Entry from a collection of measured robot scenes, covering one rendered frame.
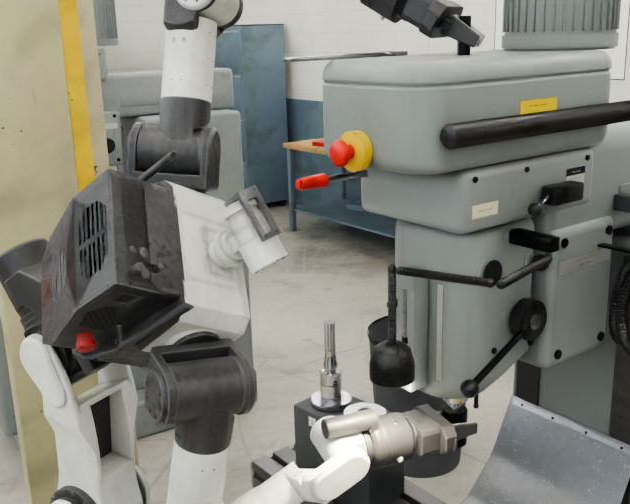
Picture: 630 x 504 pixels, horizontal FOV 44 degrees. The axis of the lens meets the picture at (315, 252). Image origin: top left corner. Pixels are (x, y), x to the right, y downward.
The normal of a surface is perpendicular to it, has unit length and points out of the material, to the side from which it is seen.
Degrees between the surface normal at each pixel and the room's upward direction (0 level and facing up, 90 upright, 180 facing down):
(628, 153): 90
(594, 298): 90
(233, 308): 58
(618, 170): 90
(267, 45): 90
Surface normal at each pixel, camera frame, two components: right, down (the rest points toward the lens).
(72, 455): -0.51, 0.25
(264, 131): 0.61, 0.20
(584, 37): 0.11, 0.27
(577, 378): -0.80, 0.18
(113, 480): 0.86, 0.19
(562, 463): -0.72, -0.27
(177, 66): -0.31, -0.01
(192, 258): 0.72, -0.42
